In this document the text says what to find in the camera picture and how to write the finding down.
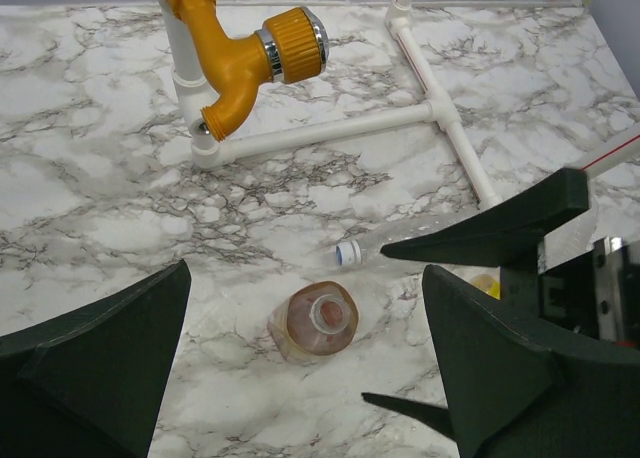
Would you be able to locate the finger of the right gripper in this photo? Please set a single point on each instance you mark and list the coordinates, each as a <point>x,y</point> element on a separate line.
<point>435,417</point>
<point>505,232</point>

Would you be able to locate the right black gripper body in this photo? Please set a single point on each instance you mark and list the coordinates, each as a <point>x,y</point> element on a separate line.
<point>595,294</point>

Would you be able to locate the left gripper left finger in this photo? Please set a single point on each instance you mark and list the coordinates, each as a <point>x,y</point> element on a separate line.
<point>90,382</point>

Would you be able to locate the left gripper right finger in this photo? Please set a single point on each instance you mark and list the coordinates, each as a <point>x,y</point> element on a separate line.
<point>518,386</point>

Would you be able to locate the red gold labelled bottle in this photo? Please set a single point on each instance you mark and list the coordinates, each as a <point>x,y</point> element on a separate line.
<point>315,323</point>

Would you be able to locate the large clear plastic bottle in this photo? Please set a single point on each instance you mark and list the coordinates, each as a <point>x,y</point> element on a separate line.
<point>572,239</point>

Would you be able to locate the yellow labelled bottle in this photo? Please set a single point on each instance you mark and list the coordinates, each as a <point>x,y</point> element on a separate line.
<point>488,284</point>

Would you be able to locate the orange plastic faucet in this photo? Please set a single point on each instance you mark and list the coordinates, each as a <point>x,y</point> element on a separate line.
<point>289,48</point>

